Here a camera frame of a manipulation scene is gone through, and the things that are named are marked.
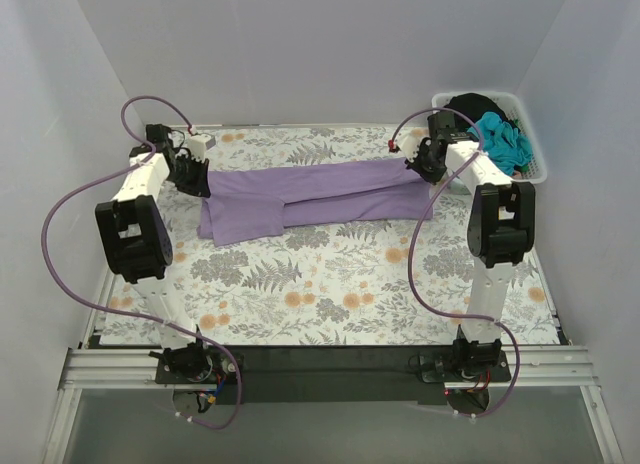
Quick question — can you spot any teal t shirt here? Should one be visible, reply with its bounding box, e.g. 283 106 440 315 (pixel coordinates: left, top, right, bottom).
475 111 533 176

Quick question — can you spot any purple t shirt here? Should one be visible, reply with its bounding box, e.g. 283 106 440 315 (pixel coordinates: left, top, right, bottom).
198 159 431 246

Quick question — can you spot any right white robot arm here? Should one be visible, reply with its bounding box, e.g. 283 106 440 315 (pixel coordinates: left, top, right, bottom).
397 107 535 382

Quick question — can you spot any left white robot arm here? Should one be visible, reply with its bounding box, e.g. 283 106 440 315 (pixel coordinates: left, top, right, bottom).
95 124 213 384

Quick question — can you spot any green garment in basket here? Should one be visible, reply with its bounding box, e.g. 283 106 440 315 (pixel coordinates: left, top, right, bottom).
509 119 523 177

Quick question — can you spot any floral patterned table mat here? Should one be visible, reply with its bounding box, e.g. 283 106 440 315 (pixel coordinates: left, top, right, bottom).
95 126 560 346

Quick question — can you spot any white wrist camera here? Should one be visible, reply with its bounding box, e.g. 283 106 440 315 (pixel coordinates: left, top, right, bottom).
185 134 216 162
388 134 424 162

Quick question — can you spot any black t shirt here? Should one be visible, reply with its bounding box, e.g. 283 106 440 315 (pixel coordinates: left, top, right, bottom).
445 93 508 123

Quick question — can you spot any purple cable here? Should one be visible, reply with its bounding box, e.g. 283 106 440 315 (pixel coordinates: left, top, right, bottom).
389 108 521 418
40 95 246 430

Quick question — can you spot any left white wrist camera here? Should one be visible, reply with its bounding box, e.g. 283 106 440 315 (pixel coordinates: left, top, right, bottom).
185 134 216 162

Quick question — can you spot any white plastic laundry basket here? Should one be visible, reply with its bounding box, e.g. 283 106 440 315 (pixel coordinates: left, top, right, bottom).
431 90 548 185

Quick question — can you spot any aluminium frame rail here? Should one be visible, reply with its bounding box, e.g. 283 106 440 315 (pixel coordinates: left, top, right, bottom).
58 345 624 463

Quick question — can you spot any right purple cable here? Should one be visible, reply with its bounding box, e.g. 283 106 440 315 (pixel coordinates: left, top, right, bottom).
389 108 521 418

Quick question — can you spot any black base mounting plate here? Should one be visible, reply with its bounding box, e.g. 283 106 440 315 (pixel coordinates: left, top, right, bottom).
149 343 515 405

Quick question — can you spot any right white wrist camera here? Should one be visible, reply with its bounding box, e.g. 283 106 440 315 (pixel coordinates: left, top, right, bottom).
388 134 424 162

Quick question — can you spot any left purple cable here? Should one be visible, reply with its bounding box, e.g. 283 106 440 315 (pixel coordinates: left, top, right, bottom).
40 95 246 430

